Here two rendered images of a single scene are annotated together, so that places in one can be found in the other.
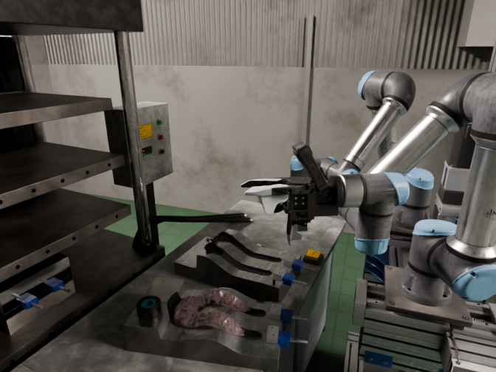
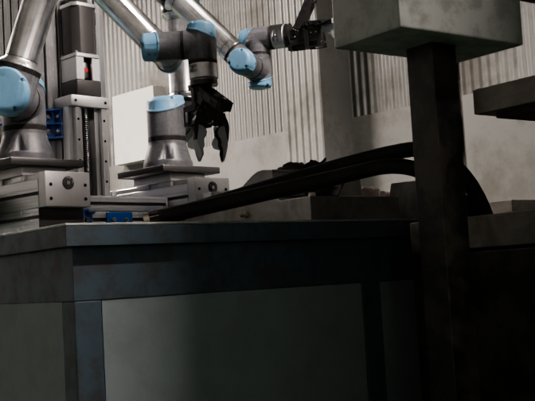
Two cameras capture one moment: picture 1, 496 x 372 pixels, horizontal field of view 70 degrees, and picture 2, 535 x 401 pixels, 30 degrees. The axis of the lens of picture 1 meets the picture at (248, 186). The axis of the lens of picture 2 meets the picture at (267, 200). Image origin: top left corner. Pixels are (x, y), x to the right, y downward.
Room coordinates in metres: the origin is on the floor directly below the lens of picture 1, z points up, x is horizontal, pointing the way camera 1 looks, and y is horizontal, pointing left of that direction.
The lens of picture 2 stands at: (3.50, 1.05, 0.69)
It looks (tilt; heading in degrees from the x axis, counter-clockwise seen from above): 4 degrees up; 206
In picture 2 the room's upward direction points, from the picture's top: 3 degrees counter-clockwise
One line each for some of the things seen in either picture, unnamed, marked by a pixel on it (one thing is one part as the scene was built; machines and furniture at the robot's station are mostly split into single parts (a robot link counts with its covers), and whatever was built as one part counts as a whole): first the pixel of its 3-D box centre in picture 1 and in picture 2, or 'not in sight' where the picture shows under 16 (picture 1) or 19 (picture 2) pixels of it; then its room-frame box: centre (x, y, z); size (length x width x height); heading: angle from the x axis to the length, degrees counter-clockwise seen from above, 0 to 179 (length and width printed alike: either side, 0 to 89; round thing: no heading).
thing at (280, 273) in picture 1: (291, 280); not in sight; (1.17, -0.17, 0.89); 0.13 x 0.05 x 0.05; 63
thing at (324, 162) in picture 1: (324, 168); (163, 48); (1.30, -0.30, 1.31); 0.11 x 0.11 x 0.08; 26
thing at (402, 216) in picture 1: (412, 211); (25, 145); (1.37, -0.70, 1.09); 0.15 x 0.15 x 0.10
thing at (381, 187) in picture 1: (379, 190); (257, 40); (0.74, -0.30, 1.43); 0.11 x 0.08 x 0.09; 97
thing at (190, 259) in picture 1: (237, 260); (285, 203); (1.34, 0.05, 0.87); 0.50 x 0.26 x 0.14; 63
